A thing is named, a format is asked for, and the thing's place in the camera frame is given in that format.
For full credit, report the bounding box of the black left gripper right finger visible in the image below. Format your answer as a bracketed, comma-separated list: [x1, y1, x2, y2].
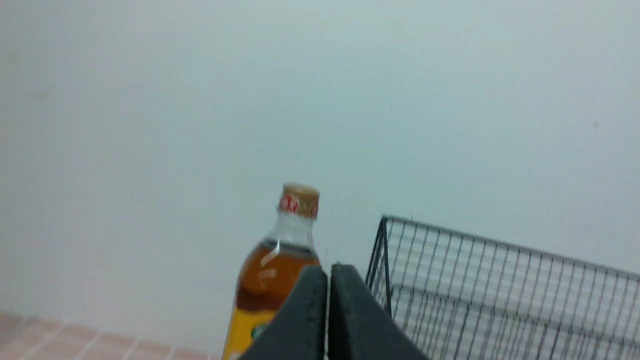
[327, 263, 427, 360]

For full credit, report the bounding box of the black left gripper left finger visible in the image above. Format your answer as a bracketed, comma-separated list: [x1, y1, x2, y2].
[240, 265, 328, 360]

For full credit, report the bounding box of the amber cooking wine bottle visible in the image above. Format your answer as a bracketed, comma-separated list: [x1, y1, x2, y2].
[222, 183, 320, 360]

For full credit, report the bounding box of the pink checkered tablecloth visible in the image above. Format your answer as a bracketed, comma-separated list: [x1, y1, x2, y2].
[0, 312, 218, 360]

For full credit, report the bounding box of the black wire mesh shelf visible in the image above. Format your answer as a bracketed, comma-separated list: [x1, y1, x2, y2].
[365, 216, 640, 360]

